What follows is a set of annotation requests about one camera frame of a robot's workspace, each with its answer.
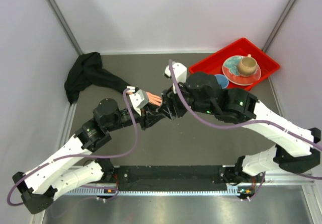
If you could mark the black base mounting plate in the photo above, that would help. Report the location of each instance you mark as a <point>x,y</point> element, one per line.
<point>175,178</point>

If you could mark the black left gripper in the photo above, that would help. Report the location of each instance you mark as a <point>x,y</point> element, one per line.
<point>149,116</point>

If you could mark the red and teal plate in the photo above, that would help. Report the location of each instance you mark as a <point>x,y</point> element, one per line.
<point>229,69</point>

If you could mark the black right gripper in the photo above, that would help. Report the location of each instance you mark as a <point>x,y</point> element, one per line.
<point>170,98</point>

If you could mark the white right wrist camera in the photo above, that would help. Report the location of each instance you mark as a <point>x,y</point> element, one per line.
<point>180,72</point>

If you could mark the beige ceramic cup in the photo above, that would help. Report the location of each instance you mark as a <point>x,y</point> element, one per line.
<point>247,66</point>

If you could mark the small blue round lid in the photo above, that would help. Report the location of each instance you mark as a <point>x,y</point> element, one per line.
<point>222,80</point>

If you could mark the mannequin hand with long nails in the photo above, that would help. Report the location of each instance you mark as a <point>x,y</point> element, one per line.
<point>154,99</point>

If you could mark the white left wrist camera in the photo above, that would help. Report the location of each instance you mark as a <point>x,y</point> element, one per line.
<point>139,98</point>

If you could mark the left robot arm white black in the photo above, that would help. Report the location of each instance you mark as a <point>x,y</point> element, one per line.
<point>75,164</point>

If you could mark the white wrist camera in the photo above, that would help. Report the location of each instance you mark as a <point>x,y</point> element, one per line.
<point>139,98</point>
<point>180,72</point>

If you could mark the black sleeve cloth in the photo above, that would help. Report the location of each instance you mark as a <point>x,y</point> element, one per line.
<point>88,70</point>

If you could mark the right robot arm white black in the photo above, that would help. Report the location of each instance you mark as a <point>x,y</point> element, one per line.
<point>294,149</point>

